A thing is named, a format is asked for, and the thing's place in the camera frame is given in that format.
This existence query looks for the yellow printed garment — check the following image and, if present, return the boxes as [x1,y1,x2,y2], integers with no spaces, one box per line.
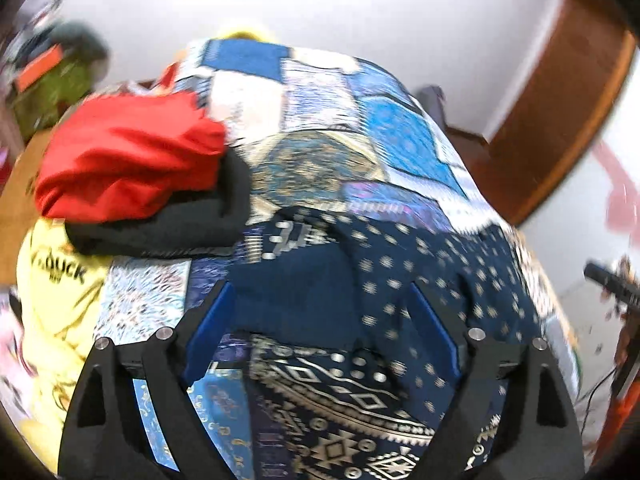
[15,217,108,476]

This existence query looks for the red garment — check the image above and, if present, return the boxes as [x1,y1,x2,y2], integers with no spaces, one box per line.
[34,91,228,223]

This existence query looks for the brown perforated board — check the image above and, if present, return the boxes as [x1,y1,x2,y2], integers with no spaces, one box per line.
[0,130,66,286]

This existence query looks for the green patterned cloth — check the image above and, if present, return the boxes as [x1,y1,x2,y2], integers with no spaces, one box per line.
[10,60,93,141]

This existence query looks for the navy patterned hooded robe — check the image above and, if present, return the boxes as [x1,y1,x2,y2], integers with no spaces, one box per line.
[240,207,543,480]

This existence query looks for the dark grey bundle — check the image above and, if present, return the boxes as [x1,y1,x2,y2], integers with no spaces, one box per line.
[55,22,108,71]

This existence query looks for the black garment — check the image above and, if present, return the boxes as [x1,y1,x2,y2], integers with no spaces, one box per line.
[65,152,251,257]

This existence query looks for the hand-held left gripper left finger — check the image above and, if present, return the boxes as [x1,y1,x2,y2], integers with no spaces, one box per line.
[57,280,238,480]

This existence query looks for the white door with pink hearts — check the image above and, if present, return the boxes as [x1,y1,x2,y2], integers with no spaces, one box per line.
[520,35,640,311]

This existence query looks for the orange box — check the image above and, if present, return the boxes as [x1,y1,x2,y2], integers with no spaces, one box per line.
[15,45,63,91]

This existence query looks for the small gadget pile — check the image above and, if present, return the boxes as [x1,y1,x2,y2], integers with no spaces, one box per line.
[584,255,640,311]

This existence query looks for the yellow curved tube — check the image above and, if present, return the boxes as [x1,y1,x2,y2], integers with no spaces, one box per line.
[220,27,278,43]

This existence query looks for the blue patchwork bed sheet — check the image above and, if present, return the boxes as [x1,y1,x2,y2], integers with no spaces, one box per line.
[92,37,581,480]

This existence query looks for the wooden door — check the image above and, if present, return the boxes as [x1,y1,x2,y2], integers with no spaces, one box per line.
[447,0,640,226]

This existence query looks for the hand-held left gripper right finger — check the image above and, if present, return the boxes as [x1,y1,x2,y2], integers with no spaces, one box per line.
[407,282,586,480]

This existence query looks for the pink printed cloth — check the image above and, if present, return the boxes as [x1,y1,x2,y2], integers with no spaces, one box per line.
[0,290,31,421]

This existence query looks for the orange red pole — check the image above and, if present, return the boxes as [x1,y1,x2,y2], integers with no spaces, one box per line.
[607,310,640,466]

